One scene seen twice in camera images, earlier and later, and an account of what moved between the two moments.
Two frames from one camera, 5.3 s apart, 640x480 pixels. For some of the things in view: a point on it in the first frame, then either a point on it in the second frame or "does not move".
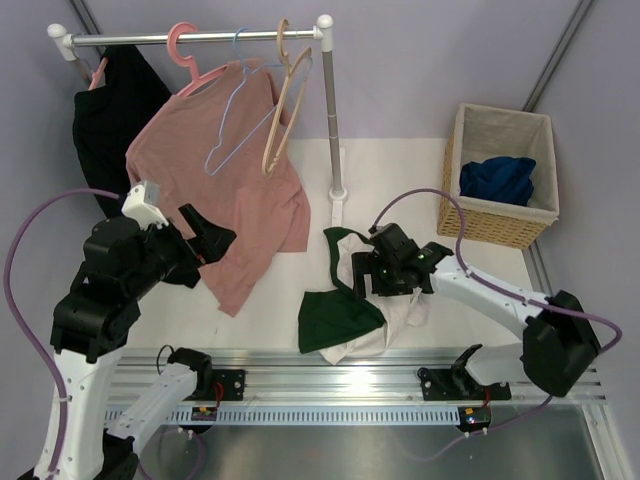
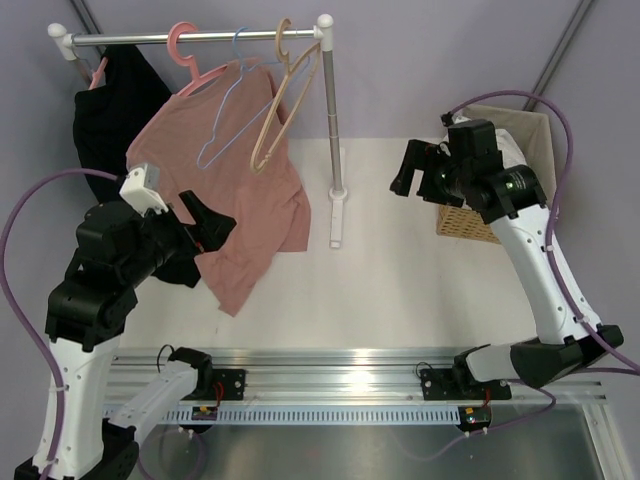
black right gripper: [366, 263] to [424, 156]
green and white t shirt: [338, 324] to [512, 154]
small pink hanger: [96, 75] does not move
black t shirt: [104, 117] does not move
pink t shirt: [220, 155] does not move
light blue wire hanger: [256, 100] to [244, 65]
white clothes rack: [321, 32] does not move
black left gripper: [210, 243] to [215, 227]
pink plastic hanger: [188, 61] does not move
